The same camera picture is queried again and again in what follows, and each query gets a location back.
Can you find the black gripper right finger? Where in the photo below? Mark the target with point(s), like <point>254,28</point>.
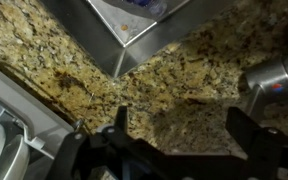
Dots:
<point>244,130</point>

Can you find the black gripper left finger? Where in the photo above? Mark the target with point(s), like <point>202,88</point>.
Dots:
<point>121,120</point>

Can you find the steel gooseneck tap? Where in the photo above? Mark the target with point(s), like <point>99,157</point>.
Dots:
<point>274,80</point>

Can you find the stainless steel sink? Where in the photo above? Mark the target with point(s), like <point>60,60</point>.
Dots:
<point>100,36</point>

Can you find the grey dish rack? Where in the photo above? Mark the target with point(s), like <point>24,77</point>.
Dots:
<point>27,113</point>

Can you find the small white plate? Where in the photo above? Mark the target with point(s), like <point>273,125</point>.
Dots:
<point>15,160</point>

